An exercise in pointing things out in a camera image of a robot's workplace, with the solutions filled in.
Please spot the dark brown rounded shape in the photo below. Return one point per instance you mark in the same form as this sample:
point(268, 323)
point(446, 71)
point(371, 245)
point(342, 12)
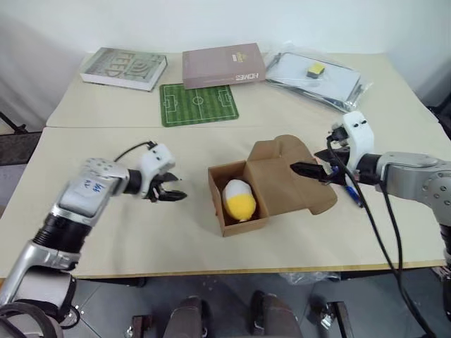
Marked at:
point(190, 318)
point(276, 315)

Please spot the small dark brown block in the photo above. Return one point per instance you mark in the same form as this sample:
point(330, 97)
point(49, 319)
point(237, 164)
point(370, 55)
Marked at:
point(141, 326)

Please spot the brown HOMES book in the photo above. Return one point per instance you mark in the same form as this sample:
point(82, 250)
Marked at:
point(220, 65)

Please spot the dark bulky object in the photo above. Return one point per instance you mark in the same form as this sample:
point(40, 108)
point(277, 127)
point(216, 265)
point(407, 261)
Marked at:
point(442, 121)

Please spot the black mesh mat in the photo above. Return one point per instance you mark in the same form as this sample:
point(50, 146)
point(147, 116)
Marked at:
point(15, 148)

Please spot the yellow black sponge block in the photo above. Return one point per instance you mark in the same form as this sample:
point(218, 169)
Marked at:
point(314, 69)

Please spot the brown cardboard box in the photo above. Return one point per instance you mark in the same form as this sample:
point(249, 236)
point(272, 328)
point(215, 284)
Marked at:
point(282, 190)

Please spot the black stand leg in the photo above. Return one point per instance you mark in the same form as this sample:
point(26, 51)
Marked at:
point(12, 126)

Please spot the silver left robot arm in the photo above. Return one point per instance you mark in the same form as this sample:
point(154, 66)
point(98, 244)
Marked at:
point(88, 183)

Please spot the crumpled clear plastic sheet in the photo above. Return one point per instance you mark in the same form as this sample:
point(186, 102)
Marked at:
point(310, 276)

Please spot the dark metal frame piece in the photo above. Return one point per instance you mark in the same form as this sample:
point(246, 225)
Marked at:
point(341, 318)

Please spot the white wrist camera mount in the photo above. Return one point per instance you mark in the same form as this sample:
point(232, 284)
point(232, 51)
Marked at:
point(156, 160)
point(361, 137)

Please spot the grey green FEED book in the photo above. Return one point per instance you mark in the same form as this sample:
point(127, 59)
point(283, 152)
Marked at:
point(123, 68)

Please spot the clear plastic bag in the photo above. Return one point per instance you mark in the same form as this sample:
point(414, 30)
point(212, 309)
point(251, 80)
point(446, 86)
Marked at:
point(352, 102)

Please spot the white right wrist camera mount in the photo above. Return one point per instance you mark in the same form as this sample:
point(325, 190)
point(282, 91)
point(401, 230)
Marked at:
point(361, 137)

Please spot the blue pen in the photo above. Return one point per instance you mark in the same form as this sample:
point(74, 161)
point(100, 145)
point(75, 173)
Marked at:
point(354, 195)

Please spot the grey flat case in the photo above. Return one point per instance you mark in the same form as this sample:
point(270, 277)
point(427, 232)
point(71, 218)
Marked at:
point(331, 84)

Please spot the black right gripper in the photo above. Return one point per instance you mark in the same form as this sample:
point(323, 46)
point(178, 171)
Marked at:
point(339, 163)

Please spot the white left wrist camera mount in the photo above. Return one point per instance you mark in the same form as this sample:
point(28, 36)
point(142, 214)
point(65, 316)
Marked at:
point(156, 160)

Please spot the green soccer field mat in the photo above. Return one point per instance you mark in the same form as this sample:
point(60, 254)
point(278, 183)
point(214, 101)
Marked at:
point(197, 105)

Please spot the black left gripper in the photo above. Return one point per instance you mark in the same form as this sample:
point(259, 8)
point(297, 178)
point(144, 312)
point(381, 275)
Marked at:
point(158, 186)

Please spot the yellow white plush toy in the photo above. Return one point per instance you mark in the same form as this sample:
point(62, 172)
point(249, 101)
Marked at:
point(239, 202)

